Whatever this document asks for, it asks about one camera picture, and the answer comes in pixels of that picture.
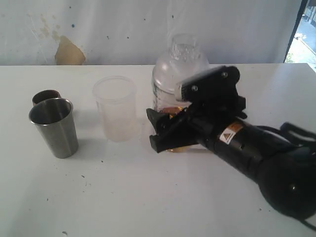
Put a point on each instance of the brown wooden cup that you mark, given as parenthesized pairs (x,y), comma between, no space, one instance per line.
(44,95)

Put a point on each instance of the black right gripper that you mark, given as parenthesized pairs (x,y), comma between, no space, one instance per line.
(195,123)

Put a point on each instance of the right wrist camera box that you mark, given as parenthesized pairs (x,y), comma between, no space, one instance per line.
(208,84)

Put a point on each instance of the stainless steel cup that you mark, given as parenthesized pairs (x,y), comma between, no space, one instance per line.
(54,120)

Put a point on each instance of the clear plastic shaker body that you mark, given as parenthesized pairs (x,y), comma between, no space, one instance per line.
(163,96)

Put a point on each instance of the clear plastic shaker lid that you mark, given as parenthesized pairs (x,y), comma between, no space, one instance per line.
(181,60)

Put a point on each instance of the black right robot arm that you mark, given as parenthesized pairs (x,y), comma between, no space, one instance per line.
(283,168)

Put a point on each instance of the translucent plastic deli container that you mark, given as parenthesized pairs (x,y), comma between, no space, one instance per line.
(115,98)

